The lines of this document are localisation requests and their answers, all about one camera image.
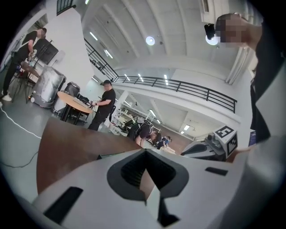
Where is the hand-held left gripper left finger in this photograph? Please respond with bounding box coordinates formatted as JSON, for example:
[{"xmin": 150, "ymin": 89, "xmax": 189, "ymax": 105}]
[{"xmin": 31, "ymin": 149, "xmax": 161, "ymax": 229}]

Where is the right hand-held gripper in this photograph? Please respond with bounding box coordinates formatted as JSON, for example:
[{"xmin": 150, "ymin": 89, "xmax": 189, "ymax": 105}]
[{"xmin": 181, "ymin": 125, "xmax": 238, "ymax": 161}]

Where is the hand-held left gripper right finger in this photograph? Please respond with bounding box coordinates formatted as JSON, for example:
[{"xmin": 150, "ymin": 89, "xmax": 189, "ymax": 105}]
[{"xmin": 146, "ymin": 149, "xmax": 233, "ymax": 229}]

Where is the green box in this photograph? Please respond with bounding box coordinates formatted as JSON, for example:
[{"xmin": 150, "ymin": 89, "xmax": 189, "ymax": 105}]
[{"xmin": 96, "ymin": 153, "xmax": 126, "ymax": 161}]

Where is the black balcony railing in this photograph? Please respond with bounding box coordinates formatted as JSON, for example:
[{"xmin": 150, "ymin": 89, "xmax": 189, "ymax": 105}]
[
  {"xmin": 84, "ymin": 38, "xmax": 237, "ymax": 114},
  {"xmin": 56, "ymin": 0, "xmax": 76, "ymax": 15}
]

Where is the person's black shirt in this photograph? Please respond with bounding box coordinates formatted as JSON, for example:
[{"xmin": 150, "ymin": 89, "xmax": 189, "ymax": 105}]
[{"xmin": 250, "ymin": 17, "xmax": 286, "ymax": 144}]

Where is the round wooden table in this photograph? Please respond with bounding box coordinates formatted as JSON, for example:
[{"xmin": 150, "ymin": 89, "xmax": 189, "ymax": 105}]
[{"xmin": 57, "ymin": 90, "xmax": 93, "ymax": 126}]

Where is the black bin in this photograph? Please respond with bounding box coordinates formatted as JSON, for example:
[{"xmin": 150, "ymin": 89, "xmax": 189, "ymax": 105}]
[{"xmin": 64, "ymin": 81, "xmax": 80, "ymax": 97}]

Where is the plastic wrapped grey machine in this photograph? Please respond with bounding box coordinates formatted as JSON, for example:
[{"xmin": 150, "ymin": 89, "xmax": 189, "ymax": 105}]
[{"xmin": 31, "ymin": 64, "xmax": 67, "ymax": 109}]

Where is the person's head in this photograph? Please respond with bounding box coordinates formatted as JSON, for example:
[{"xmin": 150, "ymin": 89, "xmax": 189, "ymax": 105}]
[{"xmin": 215, "ymin": 13, "xmax": 263, "ymax": 49}]

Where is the small dark table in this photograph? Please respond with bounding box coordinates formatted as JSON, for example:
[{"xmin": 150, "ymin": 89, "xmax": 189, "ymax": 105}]
[{"xmin": 11, "ymin": 61, "xmax": 41, "ymax": 103}]

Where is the black monitor on stand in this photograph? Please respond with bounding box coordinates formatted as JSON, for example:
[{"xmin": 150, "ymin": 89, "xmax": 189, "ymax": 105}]
[{"xmin": 33, "ymin": 39, "xmax": 59, "ymax": 65}]

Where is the black floor cable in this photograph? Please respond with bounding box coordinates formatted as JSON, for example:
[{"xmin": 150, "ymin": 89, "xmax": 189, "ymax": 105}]
[{"xmin": 0, "ymin": 152, "xmax": 40, "ymax": 168}]

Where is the white floor cable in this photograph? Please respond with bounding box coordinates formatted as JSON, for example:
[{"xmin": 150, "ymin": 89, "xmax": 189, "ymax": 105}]
[{"xmin": 0, "ymin": 106, "xmax": 42, "ymax": 139}]

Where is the black head camera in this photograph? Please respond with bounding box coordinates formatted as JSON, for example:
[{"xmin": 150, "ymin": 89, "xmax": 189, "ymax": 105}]
[{"xmin": 204, "ymin": 23, "xmax": 216, "ymax": 40}]

